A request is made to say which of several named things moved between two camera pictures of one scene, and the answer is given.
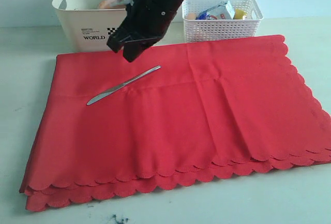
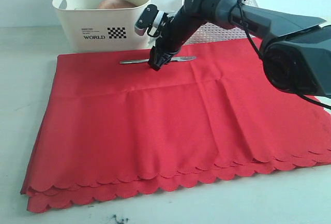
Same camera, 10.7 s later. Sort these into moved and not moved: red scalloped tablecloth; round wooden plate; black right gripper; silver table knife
Moved: black right gripper; silver table knife
Not moved: round wooden plate; red scalloped tablecloth
